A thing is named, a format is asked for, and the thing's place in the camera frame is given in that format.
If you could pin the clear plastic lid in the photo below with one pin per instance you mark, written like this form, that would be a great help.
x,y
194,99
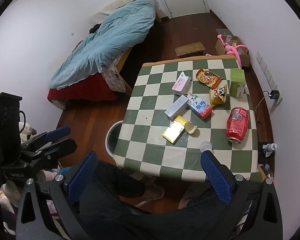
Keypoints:
x,y
205,146

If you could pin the red soda can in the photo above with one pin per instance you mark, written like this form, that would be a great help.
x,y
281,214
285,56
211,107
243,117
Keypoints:
x,y
237,125

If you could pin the white wall switch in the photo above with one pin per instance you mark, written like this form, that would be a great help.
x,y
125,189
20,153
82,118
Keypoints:
x,y
259,58

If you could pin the red bed cover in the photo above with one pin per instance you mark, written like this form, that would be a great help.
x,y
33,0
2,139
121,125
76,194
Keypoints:
x,y
82,90

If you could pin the pink plush toy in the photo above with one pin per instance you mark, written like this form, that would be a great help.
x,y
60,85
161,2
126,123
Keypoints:
x,y
233,49

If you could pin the clear bottle on floor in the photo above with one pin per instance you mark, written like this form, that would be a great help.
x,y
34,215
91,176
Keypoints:
x,y
271,147

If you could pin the white round trash bin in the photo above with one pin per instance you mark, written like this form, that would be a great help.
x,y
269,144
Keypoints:
x,y
109,137

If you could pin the patterned bed sheet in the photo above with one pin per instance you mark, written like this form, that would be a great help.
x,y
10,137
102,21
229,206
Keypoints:
x,y
113,78

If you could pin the pink white carton box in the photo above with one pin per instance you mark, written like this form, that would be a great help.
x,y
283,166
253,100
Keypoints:
x,y
180,83

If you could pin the green white carton box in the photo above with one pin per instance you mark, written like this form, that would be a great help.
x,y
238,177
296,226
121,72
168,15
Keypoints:
x,y
237,82

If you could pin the beige slipper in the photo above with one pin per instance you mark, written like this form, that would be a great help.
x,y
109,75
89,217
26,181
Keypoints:
x,y
186,197
152,192

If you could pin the brown cardboard box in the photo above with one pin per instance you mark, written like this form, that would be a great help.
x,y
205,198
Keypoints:
x,y
221,46

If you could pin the white blue slim box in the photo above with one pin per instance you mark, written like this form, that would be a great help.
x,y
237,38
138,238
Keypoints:
x,y
176,107

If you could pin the black cloth item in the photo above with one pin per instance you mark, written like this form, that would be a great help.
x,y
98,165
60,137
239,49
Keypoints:
x,y
95,28

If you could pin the yellow panda snack packet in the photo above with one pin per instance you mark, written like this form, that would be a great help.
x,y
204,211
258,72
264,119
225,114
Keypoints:
x,y
218,95

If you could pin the orange snack packet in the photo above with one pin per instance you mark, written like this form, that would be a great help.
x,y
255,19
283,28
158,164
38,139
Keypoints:
x,y
208,78

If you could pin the small wooden stool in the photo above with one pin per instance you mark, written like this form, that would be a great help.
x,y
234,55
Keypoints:
x,y
190,48

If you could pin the gold foil box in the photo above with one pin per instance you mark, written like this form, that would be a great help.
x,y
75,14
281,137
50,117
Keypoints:
x,y
173,132

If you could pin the blue red milk carton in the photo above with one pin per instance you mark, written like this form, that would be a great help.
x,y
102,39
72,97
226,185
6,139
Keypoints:
x,y
198,106

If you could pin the green white checkered tablecloth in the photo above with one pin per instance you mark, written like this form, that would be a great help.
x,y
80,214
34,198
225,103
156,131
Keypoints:
x,y
150,110

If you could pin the person's black trousers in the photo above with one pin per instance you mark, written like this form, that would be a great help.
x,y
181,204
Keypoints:
x,y
115,205

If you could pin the wooden bed frame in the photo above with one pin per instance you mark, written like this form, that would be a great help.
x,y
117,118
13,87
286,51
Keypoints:
x,y
123,60

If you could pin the black power adapter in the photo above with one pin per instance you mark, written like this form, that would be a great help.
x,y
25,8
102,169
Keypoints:
x,y
275,94

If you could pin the light blue duvet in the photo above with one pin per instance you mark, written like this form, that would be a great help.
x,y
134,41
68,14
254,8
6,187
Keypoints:
x,y
115,37

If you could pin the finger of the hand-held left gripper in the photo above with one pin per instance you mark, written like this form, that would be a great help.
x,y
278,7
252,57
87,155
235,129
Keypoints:
x,y
65,145
58,132

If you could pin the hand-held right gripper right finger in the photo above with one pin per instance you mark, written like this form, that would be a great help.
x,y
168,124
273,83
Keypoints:
x,y
215,177

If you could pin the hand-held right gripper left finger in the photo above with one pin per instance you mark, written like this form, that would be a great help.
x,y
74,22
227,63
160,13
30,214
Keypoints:
x,y
82,177

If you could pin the beige mattress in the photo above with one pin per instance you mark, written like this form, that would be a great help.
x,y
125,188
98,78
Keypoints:
x,y
125,1

